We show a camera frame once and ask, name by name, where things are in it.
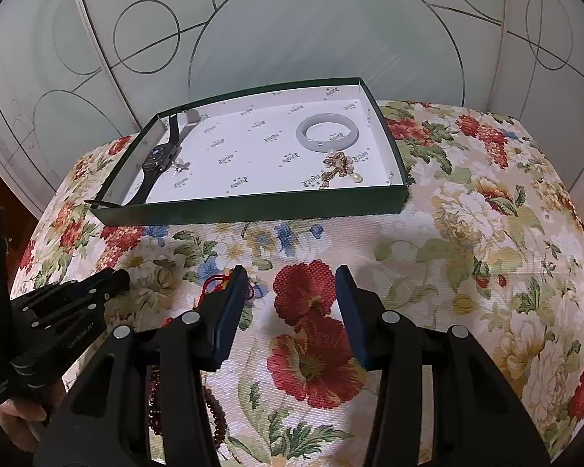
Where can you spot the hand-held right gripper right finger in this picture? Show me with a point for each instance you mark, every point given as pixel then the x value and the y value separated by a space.
pixel 353 321

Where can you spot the frosted glass sliding door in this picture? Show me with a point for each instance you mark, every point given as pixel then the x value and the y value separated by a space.
pixel 29 58
pixel 321 24

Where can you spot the small pearl earring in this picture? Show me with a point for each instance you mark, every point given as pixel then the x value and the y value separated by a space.
pixel 358 179

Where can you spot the pearl and gold brooch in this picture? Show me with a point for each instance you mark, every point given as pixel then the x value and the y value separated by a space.
pixel 338 165

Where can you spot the black smartwatch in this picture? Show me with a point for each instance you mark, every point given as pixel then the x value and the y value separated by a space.
pixel 156 158

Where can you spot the pale jade bangle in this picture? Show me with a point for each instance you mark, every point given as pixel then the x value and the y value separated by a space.
pixel 304 141

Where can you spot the floral tablecloth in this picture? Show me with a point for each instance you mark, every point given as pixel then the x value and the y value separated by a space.
pixel 443 253

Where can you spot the red knotted charm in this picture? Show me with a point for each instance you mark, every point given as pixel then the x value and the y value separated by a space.
pixel 213 286

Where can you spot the person's left hand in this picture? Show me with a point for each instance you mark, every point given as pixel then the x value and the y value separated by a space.
pixel 19 423

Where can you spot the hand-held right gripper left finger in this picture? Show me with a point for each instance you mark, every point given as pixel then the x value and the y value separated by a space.
pixel 226 326

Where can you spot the green shallow box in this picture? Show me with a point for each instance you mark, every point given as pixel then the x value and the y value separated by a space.
pixel 253 165

